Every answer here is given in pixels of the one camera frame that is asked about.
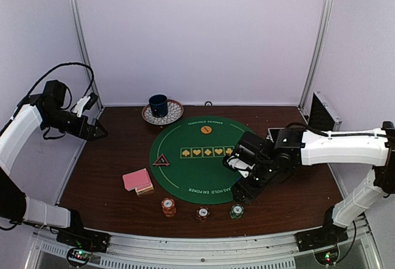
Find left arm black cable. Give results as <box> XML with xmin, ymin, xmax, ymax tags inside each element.
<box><xmin>18</xmin><ymin>62</ymin><xmax>95</xmax><ymax>109</ymax></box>

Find black red hundred chip stack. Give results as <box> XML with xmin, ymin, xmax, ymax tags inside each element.
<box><xmin>196</xmin><ymin>207</ymin><xmax>210</xmax><ymax>222</ymax></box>

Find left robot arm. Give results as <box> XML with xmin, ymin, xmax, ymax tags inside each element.
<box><xmin>1</xmin><ymin>80</ymin><xmax>108</xmax><ymax>247</ymax></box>

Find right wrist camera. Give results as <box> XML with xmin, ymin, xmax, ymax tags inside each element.
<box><xmin>222</xmin><ymin>131</ymin><xmax>264</xmax><ymax>178</ymax></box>

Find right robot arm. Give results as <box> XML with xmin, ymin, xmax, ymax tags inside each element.
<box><xmin>222</xmin><ymin>122</ymin><xmax>394</xmax><ymax>246</ymax></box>

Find dark blue mug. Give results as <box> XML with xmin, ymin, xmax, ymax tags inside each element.
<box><xmin>149</xmin><ymin>94</ymin><xmax>168</xmax><ymax>118</ymax></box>

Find left aluminium frame post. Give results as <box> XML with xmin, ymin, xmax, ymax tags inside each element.
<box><xmin>69</xmin><ymin>0</ymin><xmax>104</xmax><ymax>112</ymax></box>

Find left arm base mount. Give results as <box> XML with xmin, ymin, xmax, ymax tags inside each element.
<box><xmin>56</xmin><ymin>230</ymin><xmax>110</xmax><ymax>253</ymax></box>

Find red five chip stack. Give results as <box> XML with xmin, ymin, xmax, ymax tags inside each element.
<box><xmin>161</xmin><ymin>198</ymin><xmax>177</xmax><ymax>217</ymax></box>

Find aluminium poker chip case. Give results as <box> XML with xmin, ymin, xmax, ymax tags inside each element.
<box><xmin>267</xmin><ymin>91</ymin><xmax>342</xmax><ymax>142</ymax></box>

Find patterned ceramic saucer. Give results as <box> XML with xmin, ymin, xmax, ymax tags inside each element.
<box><xmin>141</xmin><ymin>99</ymin><xmax>184</xmax><ymax>126</ymax></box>

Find round green poker mat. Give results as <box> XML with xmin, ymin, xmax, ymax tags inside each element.
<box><xmin>149</xmin><ymin>116</ymin><xmax>250</xmax><ymax>205</ymax></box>

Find orange big blind button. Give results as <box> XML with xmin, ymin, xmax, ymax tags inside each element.
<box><xmin>201</xmin><ymin>125</ymin><xmax>213</xmax><ymax>135</ymax></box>

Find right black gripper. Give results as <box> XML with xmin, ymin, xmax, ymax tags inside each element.
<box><xmin>231</xmin><ymin>159</ymin><xmax>279</xmax><ymax>205</ymax></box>

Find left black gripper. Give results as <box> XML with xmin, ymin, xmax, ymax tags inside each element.
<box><xmin>43</xmin><ymin>107</ymin><xmax>108</xmax><ymax>141</ymax></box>

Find green twenty chip stack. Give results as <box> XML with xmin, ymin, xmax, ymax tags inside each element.
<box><xmin>229</xmin><ymin>204</ymin><xmax>244</xmax><ymax>220</ymax></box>

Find card box under deck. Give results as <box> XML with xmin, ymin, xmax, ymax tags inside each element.
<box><xmin>135</xmin><ymin>185</ymin><xmax>154</xmax><ymax>196</ymax></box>

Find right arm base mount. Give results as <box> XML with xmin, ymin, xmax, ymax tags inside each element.
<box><xmin>294</xmin><ymin>228</ymin><xmax>349</xmax><ymax>252</ymax></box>

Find aluminium frame post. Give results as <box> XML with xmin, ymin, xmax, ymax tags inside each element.
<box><xmin>69</xmin><ymin>0</ymin><xmax>104</xmax><ymax>112</ymax></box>
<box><xmin>298</xmin><ymin>0</ymin><xmax>334</xmax><ymax>111</ymax></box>

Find right aluminium frame post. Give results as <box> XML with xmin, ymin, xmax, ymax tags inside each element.
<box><xmin>298</xmin><ymin>0</ymin><xmax>334</xmax><ymax>111</ymax></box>

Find red-backed card deck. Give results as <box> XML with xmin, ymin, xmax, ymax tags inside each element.
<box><xmin>122</xmin><ymin>168</ymin><xmax>152</xmax><ymax>191</ymax></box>

